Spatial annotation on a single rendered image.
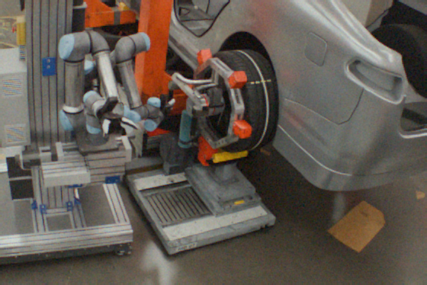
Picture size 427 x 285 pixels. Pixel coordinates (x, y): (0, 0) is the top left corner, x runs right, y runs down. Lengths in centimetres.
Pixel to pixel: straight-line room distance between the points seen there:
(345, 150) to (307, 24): 69
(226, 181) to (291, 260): 74
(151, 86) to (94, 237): 112
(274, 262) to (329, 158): 97
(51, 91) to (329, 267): 213
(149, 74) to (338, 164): 144
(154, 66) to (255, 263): 148
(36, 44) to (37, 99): 33
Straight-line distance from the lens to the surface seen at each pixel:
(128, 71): 272
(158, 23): 319
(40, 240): 298
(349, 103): 244
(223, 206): 337
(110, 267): 310
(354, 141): 251
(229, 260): 323
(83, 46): 237
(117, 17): 523
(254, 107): 288
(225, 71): 293
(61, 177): 262
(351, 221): 382
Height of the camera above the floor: 233
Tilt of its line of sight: 32 degrees down
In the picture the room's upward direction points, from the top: 9 degrees clockwise
